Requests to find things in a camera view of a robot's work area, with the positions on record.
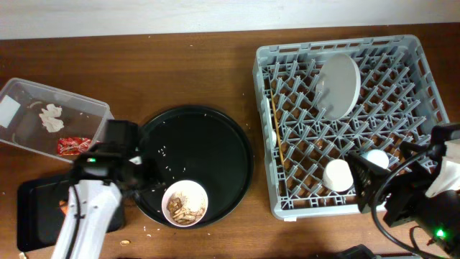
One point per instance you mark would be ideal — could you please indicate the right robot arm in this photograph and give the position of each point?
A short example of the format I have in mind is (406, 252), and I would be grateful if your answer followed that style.
(439, 219)

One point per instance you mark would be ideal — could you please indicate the grey plastic dishwasher rack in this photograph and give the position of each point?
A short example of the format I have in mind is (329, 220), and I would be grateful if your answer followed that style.
(398, 101)

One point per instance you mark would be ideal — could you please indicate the round black serving tray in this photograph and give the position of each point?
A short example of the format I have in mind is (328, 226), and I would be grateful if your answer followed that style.
(200, 144)

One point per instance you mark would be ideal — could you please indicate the red snack wrapper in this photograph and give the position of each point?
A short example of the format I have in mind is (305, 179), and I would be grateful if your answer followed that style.
(73, 145)

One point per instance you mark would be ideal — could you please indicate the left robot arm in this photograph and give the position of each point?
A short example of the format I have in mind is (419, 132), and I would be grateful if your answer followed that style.
(105, 160)

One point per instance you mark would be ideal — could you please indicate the light blue plastic cup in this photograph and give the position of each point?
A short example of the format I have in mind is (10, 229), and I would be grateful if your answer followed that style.
(378, 157)

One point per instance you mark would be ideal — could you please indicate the clear plastic bin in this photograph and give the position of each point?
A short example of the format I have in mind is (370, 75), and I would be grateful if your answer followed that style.
(21, 126)

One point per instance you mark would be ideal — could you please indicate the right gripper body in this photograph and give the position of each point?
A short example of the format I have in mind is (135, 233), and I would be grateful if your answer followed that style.
(412, 183)

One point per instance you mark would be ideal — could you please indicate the orange carrot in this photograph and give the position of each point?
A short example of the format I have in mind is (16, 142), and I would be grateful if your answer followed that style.
(63, 207)

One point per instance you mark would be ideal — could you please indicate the grey round plate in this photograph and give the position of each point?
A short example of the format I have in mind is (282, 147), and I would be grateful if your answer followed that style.
(338, 86)

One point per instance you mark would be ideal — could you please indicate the white plastic fork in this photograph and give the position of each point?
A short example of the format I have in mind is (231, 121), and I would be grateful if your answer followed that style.
(274, 138)

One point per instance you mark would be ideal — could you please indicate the black rectangular tray bin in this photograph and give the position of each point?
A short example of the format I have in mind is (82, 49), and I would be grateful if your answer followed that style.
(36, 216)

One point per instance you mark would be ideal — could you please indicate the cream plastic cup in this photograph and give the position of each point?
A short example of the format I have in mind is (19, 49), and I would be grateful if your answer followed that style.
(337, 176)

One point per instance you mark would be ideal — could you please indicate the white bowl with food scraps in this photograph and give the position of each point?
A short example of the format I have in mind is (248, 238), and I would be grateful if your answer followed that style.
(184, 203)

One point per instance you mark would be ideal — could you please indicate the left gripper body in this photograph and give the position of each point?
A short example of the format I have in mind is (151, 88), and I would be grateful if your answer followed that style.
(143, 175)

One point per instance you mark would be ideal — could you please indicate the white tissue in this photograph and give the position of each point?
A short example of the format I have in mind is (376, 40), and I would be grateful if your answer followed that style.
(50, 118)

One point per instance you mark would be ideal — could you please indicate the wooden chopstick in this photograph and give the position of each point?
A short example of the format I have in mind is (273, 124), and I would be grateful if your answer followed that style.
(282, 160)

